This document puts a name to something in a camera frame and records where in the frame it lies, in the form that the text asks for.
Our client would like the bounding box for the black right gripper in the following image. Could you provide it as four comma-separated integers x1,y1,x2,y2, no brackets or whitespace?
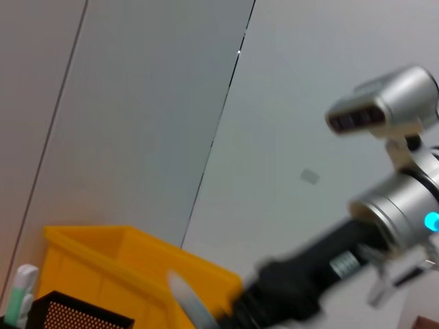
219,219,394,329

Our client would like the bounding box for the grey pen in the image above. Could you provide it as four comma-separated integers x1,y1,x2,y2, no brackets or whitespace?
166,269,221,329

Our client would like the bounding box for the green utility knife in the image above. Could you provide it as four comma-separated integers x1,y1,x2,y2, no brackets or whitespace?
3,263,39,326

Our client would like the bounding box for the black mesh pen holder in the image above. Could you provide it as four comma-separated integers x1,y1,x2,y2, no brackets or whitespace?
25,290,135,329

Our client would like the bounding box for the yellow plastic bin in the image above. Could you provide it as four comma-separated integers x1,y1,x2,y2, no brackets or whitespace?
34,224,244,329

